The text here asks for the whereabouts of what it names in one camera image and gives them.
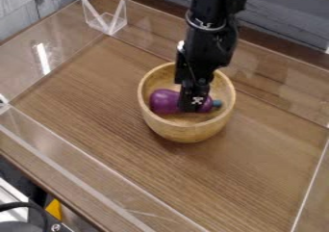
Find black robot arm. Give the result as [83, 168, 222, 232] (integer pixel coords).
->
[175, 0, 247, 113]

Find black cable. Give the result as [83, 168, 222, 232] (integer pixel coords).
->
[0, 201, 49, 232]

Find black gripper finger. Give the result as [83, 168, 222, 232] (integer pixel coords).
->
[175, 52, 187, 84]
[178, 80, 213, 113]

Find light wooden bowl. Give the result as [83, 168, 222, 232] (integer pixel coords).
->
[138, 63, 237, 143]

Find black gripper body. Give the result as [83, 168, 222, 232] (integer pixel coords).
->
[178, 23, 239, 84]

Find purple toy eggplant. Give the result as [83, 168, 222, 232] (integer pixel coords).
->
[148, 89, 223, 115]

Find black device with yellow label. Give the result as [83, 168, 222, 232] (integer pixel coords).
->
[28, 198, 102, 232]

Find clear acrylic tray wall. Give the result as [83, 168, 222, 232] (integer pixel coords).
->
[0, 94, 209, 232]

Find clear acrylic corner bracket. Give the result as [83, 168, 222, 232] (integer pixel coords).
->
[82, 0, 127, 36]

